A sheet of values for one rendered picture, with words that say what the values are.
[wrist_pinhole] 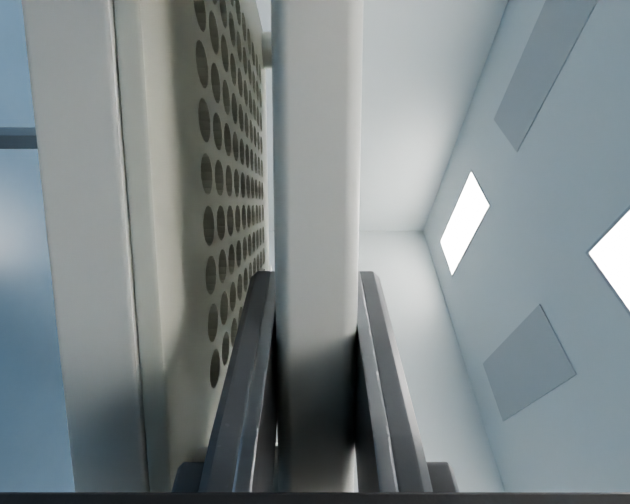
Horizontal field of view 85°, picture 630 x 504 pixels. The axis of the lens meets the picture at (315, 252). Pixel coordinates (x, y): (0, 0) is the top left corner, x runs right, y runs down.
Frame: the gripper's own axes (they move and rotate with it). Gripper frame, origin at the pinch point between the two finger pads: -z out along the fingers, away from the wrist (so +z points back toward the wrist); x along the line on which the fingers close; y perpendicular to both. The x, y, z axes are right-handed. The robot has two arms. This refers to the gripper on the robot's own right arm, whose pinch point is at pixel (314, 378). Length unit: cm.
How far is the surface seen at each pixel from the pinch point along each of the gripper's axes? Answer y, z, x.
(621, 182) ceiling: 92, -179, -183
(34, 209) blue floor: 62, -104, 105
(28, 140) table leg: 26, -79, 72
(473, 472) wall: 372, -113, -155
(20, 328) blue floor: 91, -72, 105
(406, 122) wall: 136, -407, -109
